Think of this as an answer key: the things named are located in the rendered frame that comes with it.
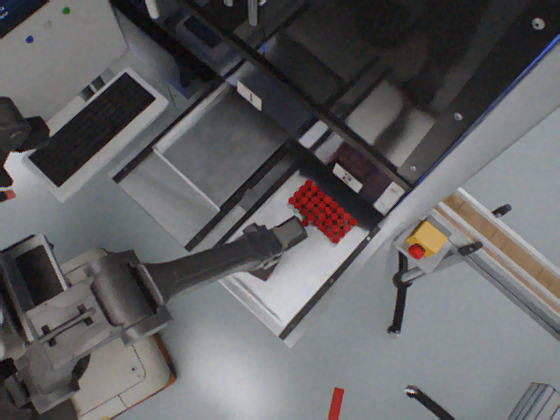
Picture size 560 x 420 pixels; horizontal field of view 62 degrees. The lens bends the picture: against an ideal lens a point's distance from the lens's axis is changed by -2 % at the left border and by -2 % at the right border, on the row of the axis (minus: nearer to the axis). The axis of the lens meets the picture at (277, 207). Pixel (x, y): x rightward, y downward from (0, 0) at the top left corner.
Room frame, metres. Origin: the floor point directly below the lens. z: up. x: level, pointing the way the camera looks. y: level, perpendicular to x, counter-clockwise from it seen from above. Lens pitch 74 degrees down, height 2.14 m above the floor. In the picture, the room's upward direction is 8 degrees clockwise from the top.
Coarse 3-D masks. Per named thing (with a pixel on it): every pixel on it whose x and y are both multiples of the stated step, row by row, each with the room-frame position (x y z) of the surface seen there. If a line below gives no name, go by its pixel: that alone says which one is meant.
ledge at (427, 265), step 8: (416, 224) 0.37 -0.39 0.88; (408, 232) 0.35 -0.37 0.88; (400, 240) 0.32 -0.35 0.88; (448, 240) 0.34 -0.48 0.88; (400, 248) 0.30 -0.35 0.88; (448, 248) 0.32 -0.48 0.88; (408, 256) 0.28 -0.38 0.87; (432, 256) 0.29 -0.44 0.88; (440, 256) 0.29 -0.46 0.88; (416, 264) 0.26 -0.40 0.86; (424, 264) 0.26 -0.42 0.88; (432, 264) 0.27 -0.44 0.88; (424, 272) 0.24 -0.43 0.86
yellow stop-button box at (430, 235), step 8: (424, 224) 0.33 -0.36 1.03; (432, 224) 0.33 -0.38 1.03; (440, 224) 0.34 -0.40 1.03; (416, 232) 0.31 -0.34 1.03; (424, 232) 0.31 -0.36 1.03; (432, 232) 0.31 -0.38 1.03; (440, 232) 0.32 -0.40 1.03; (448, 232) 0.32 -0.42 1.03; (408, 240) 0.30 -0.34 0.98; (416, 240) 0.29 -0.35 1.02; (424, 240) 0.29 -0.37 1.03; (432, 240) 0.29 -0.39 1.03; (440, 240) 0.30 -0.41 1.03; (424, 248) 0.28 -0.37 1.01; (432, 248) 0.27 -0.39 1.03; (440, 248) 0.28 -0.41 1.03; (424, 256) 0.26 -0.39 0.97
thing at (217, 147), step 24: (216, 96) 0.68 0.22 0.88; (240, 96) 0.69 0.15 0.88; (192, 120) 0.59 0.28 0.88; (216, 120) 0.60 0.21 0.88; (240, 120) 0.61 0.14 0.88; (264, 120) 0.62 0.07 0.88; (168, 144) 0.51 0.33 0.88; (192, 144) 0.52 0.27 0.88; (216, 144) 0.53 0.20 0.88; (240, 144) 0.54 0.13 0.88; (264, 144) 0.55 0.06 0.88; (192, 168) 0.45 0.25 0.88; (216, 168) 0.46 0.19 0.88; (240, 168) 0.47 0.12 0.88; (216, 192) 0.39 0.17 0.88
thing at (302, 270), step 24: (288, 192) 0.41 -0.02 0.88; (264, 216) 0.34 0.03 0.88; (288, 216) 0.35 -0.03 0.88; (312, 240) 0.29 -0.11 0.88; (360, 240) 0.30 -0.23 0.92; (288, 264) 0.21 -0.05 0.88; (312, 264) 0.22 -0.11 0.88; (336, 264) 0.23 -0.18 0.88; (264, 288) 0.14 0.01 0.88; (288, 288) 0.15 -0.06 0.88; (312, 288) 0.16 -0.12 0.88; (288, 312) 0.09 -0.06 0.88
